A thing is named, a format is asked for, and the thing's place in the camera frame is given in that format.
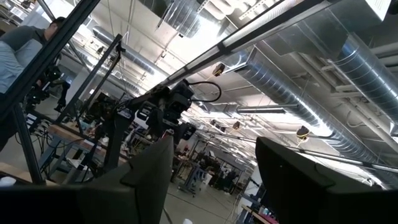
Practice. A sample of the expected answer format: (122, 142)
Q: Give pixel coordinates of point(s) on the silver ventilation duct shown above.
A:
(367, 71)
(192, 15)
(295, 93)

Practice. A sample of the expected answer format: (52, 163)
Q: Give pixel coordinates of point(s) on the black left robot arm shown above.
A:
(116, 140)

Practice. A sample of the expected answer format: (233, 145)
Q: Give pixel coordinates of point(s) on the background black robot arm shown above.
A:
(46, 84)

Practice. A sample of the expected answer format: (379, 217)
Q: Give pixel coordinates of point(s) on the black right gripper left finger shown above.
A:
(140, 193)

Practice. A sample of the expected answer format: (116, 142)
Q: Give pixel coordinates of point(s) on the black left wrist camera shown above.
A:
(182, 98)

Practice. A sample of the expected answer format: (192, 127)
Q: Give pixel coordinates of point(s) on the black aluminium rig frame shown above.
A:
(40, 62)

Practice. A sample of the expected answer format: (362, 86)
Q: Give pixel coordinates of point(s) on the wooden background workbench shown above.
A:
(77, 137)

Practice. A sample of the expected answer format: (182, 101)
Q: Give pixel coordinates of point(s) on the ceiling light fixture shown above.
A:
(261, 109)

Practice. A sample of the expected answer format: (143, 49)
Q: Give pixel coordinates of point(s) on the person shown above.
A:
(18, 53)

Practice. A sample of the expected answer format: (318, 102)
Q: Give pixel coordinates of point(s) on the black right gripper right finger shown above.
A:
(295, 193)

